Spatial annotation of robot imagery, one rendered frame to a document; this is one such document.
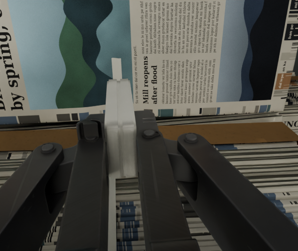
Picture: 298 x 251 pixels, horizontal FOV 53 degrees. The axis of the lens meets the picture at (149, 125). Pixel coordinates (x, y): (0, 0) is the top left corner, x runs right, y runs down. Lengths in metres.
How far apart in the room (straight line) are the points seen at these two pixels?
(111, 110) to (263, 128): 0.21
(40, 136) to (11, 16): 0.11
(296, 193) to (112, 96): 0.16
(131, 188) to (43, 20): 0.17
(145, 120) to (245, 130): 0.18
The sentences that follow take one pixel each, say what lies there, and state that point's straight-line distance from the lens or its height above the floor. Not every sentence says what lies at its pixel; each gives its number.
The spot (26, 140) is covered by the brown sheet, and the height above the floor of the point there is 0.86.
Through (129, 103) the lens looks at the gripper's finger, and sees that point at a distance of 0.16.
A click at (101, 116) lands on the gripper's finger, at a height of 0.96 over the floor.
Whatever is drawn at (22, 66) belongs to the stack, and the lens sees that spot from 0.31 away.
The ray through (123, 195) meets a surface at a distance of 0.23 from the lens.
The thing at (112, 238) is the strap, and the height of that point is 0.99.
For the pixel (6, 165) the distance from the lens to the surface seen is 0.28.
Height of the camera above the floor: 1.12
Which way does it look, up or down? 62 degrees down
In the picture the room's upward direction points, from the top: 167 degrees clockwise
